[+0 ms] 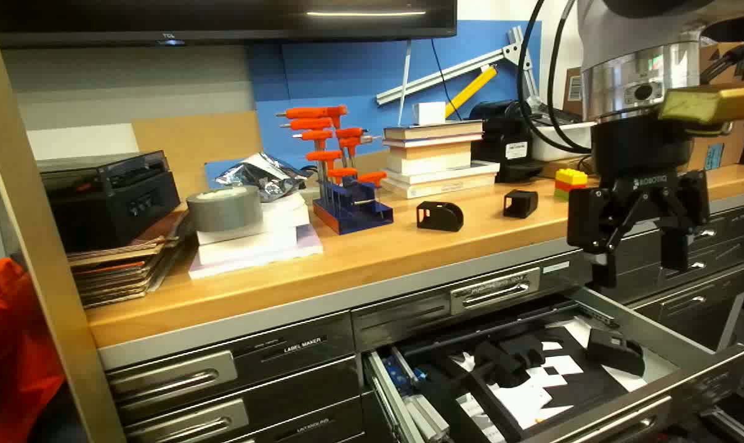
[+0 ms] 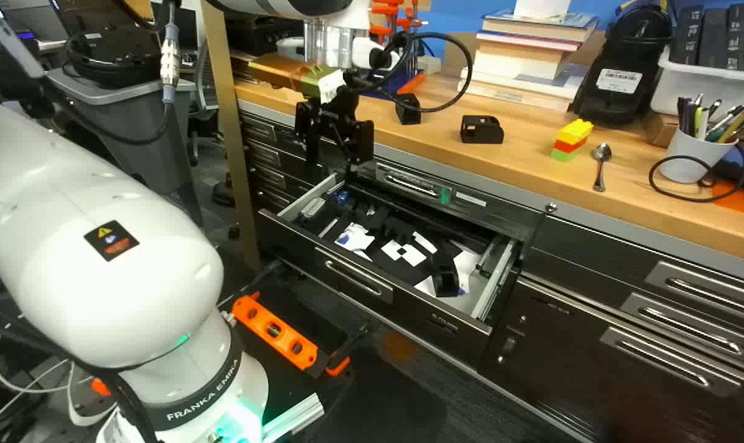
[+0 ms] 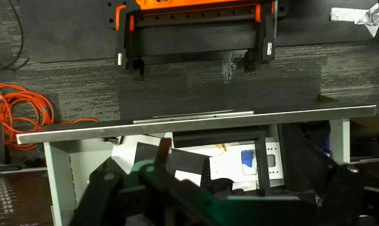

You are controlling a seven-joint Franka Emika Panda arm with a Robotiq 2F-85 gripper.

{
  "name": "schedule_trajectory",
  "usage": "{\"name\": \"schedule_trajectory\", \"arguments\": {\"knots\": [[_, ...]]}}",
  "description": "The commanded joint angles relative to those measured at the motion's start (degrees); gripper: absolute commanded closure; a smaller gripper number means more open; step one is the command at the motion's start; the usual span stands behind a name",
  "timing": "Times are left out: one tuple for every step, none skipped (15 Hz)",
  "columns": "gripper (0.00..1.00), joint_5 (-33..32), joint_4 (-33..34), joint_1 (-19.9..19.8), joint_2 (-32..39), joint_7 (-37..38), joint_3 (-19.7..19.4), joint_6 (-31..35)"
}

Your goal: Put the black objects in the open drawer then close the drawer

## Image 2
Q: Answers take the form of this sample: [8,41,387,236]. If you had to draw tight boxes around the wooden post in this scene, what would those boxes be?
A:
[200,0,262,270]

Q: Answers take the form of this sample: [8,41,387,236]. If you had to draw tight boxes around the black coiled cable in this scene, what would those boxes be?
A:
[645,151,744,204]

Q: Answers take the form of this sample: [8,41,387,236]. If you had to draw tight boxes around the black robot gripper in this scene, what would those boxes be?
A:
[294,69,374,177]

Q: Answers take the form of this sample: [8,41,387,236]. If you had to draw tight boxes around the black parts in drawer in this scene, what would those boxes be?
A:
[323,192,477,297]

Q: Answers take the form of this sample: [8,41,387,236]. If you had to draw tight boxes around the black metal drawer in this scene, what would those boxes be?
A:
[262,160,538,363]

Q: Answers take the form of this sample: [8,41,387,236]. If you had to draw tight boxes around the metal spoon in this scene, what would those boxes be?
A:
[591,144,610,192]

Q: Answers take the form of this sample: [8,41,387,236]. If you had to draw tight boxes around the colourful lego brick stack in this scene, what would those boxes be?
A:
[550,118,593,162]

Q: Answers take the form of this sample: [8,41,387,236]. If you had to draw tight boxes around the black tool cabinet workbench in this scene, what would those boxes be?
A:
[241,109,744,443]

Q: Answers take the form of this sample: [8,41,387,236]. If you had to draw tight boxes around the white cup with pens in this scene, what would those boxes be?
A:
[655,97,744,184]

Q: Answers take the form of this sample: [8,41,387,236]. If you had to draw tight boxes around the black printed block object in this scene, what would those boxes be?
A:
[460,115,506,144]

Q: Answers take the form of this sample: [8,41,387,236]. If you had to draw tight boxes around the black bag with label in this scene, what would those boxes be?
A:
[571,2,673,125]

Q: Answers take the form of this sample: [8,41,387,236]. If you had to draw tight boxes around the white storage bin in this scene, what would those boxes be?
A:
[649,0,744,118]

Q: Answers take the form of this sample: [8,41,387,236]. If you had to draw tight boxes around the orange spirit level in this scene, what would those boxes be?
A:
[232,292,353,379]

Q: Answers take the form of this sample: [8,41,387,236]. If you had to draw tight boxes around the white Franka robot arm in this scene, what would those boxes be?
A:
[0,103,273,443]

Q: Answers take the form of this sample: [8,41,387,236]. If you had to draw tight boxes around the small black printed block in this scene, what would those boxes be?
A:
[394,94,421,125]

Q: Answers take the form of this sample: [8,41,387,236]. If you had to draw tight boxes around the stack of books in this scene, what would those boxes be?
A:
[460,13,596,112]

